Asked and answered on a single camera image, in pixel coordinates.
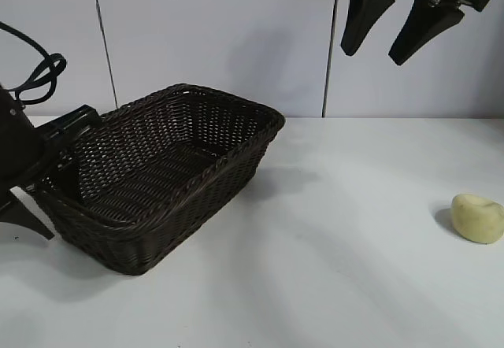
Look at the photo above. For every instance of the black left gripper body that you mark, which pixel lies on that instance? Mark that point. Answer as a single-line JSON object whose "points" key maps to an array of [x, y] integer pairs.
{"points": [[19, 151]]}

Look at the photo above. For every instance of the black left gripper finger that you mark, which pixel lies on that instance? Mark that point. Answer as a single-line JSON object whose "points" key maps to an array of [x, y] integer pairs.
{"points": [[27, 218], [71, 180]]}

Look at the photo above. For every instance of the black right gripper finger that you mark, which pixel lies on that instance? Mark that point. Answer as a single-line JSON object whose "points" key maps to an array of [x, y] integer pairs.
{"points": [[362, 17], [421, 29]]}

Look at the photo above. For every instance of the dark brown wicker basket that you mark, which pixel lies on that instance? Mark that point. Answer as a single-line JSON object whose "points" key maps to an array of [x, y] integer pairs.
{"points": [[157, 175]]}

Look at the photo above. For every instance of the pale yellow egg yolk pastry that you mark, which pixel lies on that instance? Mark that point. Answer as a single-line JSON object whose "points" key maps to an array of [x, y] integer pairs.
{"points": [[476, 218]]}

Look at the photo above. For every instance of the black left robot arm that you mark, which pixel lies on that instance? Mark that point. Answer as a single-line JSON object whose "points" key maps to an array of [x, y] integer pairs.
{"points": [[3, 96]]}

